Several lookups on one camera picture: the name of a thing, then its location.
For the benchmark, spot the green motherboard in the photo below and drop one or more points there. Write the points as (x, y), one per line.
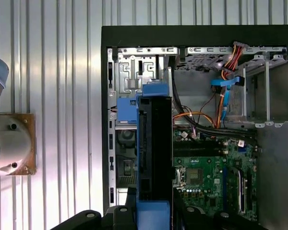
(211, 175)

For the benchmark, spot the CPU socket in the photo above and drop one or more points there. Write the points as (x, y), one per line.
(194, 175)

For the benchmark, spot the black PC case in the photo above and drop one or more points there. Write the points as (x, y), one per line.
(182, 36)

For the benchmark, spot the metal disk bay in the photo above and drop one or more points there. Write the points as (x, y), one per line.
(268, 95)

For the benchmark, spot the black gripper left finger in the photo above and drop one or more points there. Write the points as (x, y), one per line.
(124, 218)

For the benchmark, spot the black RAM slot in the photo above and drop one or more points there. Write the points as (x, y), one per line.
(201, 152)
(201, 144)

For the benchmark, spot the metal optical drive cage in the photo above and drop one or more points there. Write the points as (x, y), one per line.
(124, 69)

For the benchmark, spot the blue plastic drive latch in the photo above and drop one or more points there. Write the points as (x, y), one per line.
(126, 110)

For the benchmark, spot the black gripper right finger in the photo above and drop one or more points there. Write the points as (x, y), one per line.
(189, 219)

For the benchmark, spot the hard disk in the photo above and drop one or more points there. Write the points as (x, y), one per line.
(158, 148)

